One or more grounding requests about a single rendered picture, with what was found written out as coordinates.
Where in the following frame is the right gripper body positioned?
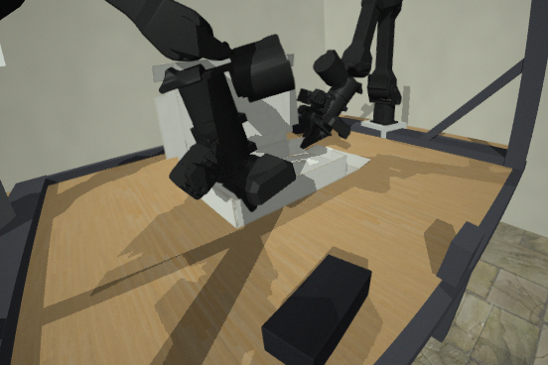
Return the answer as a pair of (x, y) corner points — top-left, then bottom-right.
(298, 90), (350, 139)

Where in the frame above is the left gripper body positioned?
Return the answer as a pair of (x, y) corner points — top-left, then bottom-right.
(191, 106), (296, 206)

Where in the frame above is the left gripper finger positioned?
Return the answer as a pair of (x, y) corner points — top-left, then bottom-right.
(217, 173), (240, 199)
(222, 179), (257, 212)

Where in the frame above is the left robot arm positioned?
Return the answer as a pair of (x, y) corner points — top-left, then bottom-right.
(105, 0), (295, 199)

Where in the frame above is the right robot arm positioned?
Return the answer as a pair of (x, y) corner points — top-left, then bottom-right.
(297, 0), (403, 126)

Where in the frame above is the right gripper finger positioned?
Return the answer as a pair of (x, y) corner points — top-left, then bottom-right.
(302, 116), (311, 138)
(300, 119), (332, 149)

